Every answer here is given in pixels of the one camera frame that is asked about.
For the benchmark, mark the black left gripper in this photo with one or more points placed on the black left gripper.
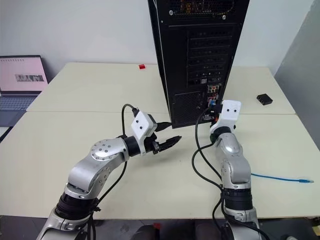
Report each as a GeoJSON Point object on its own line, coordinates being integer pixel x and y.
{"type": "Point", "coordinates": [152, 145]}

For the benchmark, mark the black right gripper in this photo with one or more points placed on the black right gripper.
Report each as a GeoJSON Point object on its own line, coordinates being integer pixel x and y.
{"type": "Point", "coordinates": [219, 107]}

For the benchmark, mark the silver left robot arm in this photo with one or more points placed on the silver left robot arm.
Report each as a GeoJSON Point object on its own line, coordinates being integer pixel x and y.
{"type": "Point", "coordinates": [82, 172]}

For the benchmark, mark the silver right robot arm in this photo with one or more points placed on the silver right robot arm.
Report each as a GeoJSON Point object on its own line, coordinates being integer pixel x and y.
{"type": "Point", "coordinates": [235, 170]}

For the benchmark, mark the black computer tower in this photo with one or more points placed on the black computer tower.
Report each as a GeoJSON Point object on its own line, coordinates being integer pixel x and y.
{"type": "Point", "coordinates": [200, 50]}

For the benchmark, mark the small black box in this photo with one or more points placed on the small black box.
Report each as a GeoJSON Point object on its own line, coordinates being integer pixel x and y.
{"type": "Point", "coordinates": [264, 99]}

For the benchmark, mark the small red block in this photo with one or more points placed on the small red block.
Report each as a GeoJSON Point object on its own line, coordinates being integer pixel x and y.
{"type": "Point", "coordinates": [142, 66]}

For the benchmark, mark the grey partition panel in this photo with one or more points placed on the grey partition panel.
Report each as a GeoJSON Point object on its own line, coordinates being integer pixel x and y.
{"type": "Point", "coordinates": [300, 87]}

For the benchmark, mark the dark rounded shape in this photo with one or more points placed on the dark rounded shape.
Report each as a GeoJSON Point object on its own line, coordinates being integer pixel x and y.
{"type": "Point", "coordinates": [146, 233]}

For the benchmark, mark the open grey laptop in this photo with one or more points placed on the open grey laptop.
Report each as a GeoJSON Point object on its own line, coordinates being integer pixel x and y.
{"type": "Point", "coordinates": [20, 82]}

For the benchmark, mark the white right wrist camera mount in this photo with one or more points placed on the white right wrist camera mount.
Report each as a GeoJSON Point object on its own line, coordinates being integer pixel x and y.
{"type": "Point", "coordinates": [231, 112]}

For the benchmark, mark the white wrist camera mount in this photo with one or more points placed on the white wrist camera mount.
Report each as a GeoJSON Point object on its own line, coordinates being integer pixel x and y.
{"type": "Point", "coordinates": [140, 125]}
{"type": "Point", "coordinates": [231, 112]}

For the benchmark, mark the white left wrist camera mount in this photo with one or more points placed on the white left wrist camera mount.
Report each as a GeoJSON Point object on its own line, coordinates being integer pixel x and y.
{"type": "Point", "coordinates": [140, 125]}

